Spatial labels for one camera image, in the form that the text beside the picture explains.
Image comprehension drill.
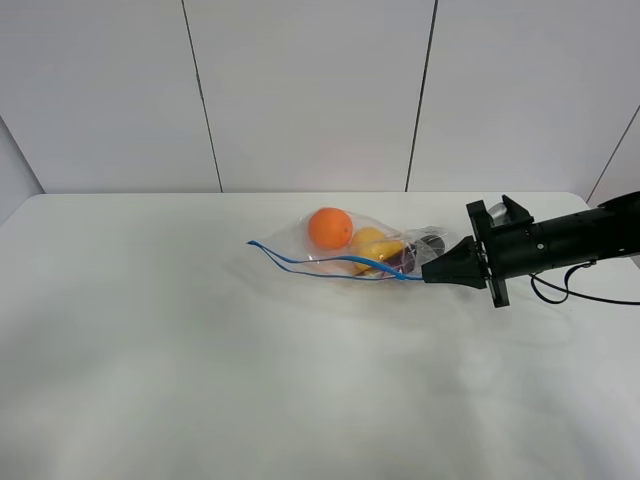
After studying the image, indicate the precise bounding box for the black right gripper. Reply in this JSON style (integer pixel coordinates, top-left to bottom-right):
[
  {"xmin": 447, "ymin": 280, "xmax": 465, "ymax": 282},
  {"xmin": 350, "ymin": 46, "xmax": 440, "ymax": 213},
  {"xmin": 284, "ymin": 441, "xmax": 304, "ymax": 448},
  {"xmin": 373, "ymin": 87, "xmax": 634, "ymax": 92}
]
[{"xmin": 421, "ymin": 200, "xmax": 536, "ymax": 308}]

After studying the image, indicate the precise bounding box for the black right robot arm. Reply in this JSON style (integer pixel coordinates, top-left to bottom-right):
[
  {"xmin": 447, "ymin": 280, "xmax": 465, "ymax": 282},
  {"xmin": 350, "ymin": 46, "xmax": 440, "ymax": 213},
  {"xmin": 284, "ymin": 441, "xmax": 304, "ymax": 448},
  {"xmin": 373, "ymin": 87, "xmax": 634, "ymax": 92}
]
[{"xmin": 421, "ymin": 192, "xmax": 639, "ymax": 308}]

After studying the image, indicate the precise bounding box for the black cable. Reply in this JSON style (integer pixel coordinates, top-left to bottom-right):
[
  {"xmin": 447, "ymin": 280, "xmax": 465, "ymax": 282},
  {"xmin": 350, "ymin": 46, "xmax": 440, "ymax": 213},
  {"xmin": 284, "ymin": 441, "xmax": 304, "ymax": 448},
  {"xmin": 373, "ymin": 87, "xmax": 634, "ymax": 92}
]
[{"xmin": 529, "ymin": 259, "xmax": 640, "ymax": 306}]

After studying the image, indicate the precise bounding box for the dark purple fruit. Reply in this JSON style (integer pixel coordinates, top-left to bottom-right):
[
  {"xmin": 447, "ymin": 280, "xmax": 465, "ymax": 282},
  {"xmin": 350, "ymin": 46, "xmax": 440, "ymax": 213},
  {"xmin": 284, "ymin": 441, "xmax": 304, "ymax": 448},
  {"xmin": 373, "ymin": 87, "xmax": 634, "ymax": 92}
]
[{"xmin": 384, "ymin": 234, "xmax": 446, "ymax": 276}]

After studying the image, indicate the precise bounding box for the clear blue-zip plastic bag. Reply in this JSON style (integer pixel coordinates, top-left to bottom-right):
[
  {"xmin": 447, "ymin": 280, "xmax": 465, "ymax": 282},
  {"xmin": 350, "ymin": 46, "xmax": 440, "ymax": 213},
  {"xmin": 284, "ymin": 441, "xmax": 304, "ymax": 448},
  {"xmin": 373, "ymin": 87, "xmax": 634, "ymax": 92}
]
[{"xmin": 248, "ymin": 207, "xmax": 451, "ymax": 281}]

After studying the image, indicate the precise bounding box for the yellow lemon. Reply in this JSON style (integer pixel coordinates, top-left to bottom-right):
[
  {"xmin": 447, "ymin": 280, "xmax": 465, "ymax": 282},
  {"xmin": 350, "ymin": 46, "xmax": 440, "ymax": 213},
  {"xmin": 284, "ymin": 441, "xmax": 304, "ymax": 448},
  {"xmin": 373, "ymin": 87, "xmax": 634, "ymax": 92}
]
[{"xmin": 349, "ymin": 227, "xmax": 404, "ymax": 263}]

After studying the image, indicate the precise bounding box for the orange fruit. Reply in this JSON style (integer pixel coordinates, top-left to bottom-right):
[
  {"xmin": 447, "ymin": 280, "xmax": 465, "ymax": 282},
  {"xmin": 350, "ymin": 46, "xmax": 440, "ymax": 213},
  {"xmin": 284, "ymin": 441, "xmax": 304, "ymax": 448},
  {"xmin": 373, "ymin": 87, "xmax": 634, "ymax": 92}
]
[{"xmin": 307, "ymin": 207, "xmax": 353, "ymax": 250}]

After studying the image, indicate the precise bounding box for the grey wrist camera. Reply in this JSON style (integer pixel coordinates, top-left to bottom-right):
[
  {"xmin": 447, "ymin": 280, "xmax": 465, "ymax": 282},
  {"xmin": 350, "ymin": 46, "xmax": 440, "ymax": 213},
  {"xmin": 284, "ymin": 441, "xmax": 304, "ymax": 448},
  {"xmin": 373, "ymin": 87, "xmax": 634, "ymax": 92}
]
[{"xmin": 488, "ymin": 195, "xmax": 534, "ymax": 228}]

